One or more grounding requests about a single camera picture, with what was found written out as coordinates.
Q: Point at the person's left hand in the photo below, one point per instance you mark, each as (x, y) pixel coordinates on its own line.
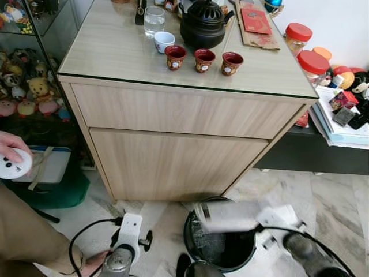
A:
(11, 143)

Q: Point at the person's right hand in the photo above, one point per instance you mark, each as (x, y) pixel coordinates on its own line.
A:
(95, 264)

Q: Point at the white round controller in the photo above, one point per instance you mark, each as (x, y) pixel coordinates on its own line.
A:
(14, 168)

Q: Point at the long white cardboard box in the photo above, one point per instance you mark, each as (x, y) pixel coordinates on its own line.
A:
(228, 214)

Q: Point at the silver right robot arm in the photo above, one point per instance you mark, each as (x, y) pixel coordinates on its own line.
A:
(305, 254)

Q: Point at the black round rubbish bin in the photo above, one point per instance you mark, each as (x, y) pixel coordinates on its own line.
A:
(225, 251)

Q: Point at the black phone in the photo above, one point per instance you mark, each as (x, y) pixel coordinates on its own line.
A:
(358, 121)

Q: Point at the stack of white papers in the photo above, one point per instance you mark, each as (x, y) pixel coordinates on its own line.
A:
(337, 134)

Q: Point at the yellow bear plush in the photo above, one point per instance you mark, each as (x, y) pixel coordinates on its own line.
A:
(39, 88)

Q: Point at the small red box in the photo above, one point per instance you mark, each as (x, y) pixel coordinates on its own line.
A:
(344, 100)

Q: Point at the black low shelf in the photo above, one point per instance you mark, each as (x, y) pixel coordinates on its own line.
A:
(305, 153)

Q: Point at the black rod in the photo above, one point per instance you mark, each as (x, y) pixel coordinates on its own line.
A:
(47, 216)

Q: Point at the green bag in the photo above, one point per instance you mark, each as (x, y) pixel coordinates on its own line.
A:
(57, 196)

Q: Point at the black white mouse plush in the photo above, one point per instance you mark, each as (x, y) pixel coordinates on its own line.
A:
(360, 83)

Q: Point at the person's brown trousered leg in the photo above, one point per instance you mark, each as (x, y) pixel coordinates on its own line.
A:
(23, 236)

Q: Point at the red packet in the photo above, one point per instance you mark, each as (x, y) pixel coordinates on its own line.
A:
(302, 119)

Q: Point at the red round plush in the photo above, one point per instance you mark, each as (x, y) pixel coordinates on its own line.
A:
(344, 77)

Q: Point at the glass display cabinet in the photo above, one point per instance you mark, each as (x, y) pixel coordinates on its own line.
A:
(40, 34)

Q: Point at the large red lidded jar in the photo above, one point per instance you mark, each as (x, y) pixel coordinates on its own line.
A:
(313, 62)

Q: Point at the orange lidded jar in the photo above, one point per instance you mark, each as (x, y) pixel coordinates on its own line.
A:
(324, 53)

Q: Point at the small red lidded jar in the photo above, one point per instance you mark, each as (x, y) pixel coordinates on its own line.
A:
(298, 33)

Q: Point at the light wooden drawer cabinet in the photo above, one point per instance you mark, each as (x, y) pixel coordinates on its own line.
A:
(173, 115)

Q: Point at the small red tea cup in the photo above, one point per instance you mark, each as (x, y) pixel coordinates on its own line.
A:
(232, 64)
(204, 62)
(175, 59)

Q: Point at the red booklet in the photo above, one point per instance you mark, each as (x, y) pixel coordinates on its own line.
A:
(255, 20)

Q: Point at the blue round ornament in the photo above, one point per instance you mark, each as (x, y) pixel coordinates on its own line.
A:
(273, 4)

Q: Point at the small white cup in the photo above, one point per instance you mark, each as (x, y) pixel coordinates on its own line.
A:
(165, 41)

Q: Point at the clear drinking glass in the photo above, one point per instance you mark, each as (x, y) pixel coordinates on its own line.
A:
(154, 23)

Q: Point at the black cast iron teapot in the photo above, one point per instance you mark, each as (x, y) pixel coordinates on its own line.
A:
(203, 29)

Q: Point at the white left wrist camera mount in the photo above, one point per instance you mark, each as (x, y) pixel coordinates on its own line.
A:
(131, 231)

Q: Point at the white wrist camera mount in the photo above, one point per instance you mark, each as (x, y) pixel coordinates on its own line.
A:
(279, 216)
(131, 231)

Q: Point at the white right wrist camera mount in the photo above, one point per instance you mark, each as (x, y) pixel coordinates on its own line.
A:
(279, 216)

